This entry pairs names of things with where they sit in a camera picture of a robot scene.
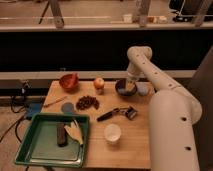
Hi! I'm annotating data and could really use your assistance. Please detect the red bowl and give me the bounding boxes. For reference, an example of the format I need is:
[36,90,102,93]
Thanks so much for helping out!
[59,73,78,90]

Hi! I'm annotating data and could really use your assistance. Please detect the dark purple bowl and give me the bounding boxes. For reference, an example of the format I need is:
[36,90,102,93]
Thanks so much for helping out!
[115,78,137,96]

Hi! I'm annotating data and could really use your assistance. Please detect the green plastic tray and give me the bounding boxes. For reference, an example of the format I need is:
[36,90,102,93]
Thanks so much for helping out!
[14,114,90,168]

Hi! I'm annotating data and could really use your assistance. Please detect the yellow blue sponge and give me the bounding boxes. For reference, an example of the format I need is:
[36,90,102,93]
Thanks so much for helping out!
[118,83,135,94]

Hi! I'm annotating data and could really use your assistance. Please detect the white plastic cup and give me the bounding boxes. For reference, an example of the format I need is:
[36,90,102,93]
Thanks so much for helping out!
[104,124,121,144]

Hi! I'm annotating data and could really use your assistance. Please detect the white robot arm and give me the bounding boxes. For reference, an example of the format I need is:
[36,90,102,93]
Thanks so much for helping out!
[127,46,202,171]

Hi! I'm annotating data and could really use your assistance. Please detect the dark rectangular bar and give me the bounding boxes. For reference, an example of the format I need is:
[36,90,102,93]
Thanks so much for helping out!
[57,123,67,147]

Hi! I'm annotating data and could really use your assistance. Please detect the wooden stick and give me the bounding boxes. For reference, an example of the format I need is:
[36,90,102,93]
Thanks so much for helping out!
[43,96,67,108]

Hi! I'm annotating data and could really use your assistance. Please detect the wooden cutting board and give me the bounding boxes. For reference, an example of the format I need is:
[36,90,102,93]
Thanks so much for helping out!
[42,81,154,169]

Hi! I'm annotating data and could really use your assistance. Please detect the black handled peeler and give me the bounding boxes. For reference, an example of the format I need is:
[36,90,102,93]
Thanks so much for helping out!
[97,106,137,122]

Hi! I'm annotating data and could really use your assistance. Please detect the grey round lid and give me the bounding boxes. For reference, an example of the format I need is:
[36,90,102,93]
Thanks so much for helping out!
[61,102,74,114]

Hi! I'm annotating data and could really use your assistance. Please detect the blue box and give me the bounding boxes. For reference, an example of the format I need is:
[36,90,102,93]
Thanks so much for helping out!
[26,103,42,120]

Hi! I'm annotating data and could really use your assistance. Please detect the bunch of dark grapes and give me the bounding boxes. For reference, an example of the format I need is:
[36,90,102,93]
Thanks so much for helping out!
[76,95,100,110]

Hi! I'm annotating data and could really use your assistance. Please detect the black cables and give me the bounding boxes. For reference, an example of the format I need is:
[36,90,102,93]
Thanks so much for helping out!
[0,80,32,144]

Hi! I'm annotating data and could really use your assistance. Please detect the light blue small cup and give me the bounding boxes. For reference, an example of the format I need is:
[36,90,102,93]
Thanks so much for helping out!
[136,83,149,96]

